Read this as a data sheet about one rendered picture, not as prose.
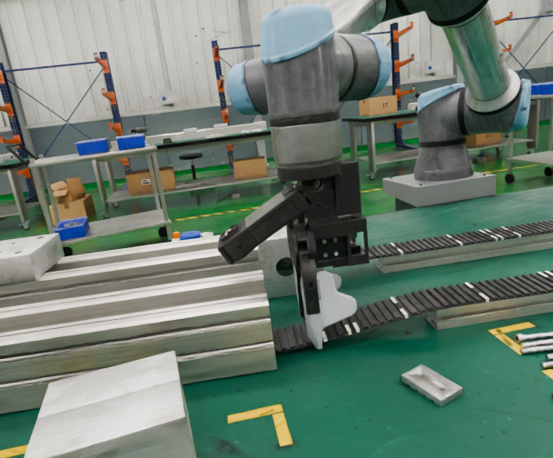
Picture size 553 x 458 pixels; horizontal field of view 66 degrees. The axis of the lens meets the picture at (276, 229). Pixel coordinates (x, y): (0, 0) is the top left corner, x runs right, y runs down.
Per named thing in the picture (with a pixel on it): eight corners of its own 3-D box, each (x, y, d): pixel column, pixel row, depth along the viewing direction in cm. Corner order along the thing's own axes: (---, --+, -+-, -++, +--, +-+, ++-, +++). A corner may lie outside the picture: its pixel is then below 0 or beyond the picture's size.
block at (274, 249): (308, 263, 79) (302, 214, 76) (321, 291, 67) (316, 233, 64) (260, 271, 78) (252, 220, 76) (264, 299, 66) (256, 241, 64)
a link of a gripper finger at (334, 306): (365, 350, 48) (354, 267, 47) (312, 358, 47) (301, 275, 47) (358, 341, 51) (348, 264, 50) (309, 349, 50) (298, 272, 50)
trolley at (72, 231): (169, 234, 408) (148, 126, 380) (179, 250, 358) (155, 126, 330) (50, 260, 374) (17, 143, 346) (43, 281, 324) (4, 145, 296)
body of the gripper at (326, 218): (370, 270, 47) (363, 161, 44) (293, 282, 47) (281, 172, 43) (351, 248, 55) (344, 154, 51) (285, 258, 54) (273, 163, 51)
